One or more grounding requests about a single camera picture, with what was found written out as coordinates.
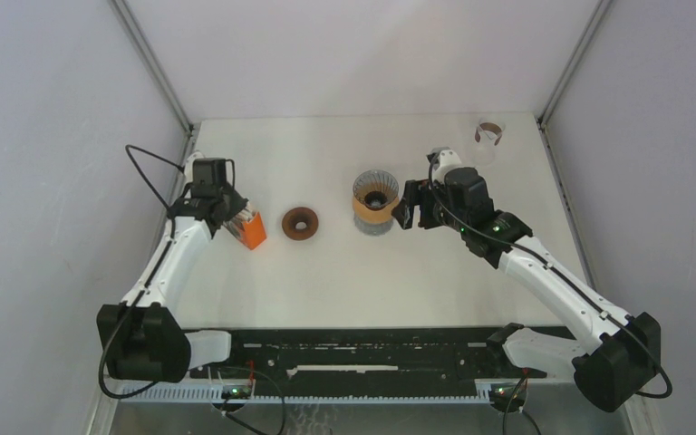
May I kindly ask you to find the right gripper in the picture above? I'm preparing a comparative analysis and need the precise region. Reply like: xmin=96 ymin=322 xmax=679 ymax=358
xmin=391 ymin=179 xmax=469 ymax=235

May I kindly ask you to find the grey glass carafe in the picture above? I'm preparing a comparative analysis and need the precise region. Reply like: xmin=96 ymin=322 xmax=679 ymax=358
xmin=353 ymin=215 xmax=394 ymax=237

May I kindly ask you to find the grey ribbed glass dripper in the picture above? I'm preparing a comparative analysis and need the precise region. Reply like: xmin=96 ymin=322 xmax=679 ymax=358
xmin=353 ymin=169 xmax=399 ymax=211

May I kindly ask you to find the light wooden ring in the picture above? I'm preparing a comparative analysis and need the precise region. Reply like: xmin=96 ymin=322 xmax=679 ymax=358
xmin=351 ymin=195 xmax=400 ymax=225

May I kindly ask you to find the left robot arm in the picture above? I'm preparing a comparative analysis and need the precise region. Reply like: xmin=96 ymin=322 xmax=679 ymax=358
xmin=96 ymin=153 xmax=247 ymax=383

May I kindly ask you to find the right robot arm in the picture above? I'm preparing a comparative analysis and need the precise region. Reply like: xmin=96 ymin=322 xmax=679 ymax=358
xmin=391 ymin=167 xmax=673 ymax=412

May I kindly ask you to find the orange filter holder box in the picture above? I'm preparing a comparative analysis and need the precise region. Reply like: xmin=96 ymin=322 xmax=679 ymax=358
xmin=224 ymin=207 xmax=267 ymax=250

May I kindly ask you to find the clear glass with brown band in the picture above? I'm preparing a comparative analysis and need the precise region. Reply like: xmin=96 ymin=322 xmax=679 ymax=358
xmin=473 ymin=118 xmax=505 ymax=166

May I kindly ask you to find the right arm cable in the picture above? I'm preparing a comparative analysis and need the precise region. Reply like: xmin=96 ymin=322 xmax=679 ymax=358
xmin=427 ymin=157 xmax=674 ymax=400

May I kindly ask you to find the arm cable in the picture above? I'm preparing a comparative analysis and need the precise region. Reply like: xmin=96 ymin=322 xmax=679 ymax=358
xmin=96 ymin=143 xmax=187 ymax=401
xmin=427 ymin=157 xmax=674 ymax=400

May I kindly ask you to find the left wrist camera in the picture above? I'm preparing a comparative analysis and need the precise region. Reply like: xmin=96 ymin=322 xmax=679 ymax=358
xmin=182 ymin=150 xmax=205 ymax=184

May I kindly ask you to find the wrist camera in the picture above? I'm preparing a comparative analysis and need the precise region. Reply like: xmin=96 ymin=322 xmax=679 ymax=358
xmin=426 ymin=147 xmax=463 ymax=184
xmin=182 ymin=150 xmax=205 ymax=184

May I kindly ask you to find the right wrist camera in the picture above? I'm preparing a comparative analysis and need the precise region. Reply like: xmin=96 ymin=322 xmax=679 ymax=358
xmin=426 ymin=147 xmax=463 ymax=184

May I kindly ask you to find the dark wooden ring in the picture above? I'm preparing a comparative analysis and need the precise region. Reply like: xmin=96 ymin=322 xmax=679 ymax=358
xmin=281 ymin=207 xmax=320 ymax=242

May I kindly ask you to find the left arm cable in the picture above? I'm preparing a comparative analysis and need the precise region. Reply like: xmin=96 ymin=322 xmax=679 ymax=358
xmin=96 ymin=143 xmax=187 ymax=401

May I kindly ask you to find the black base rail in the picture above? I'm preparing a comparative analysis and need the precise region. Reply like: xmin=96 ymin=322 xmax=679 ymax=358
xmin=129 ymin=326 xmax=614 ymax=399

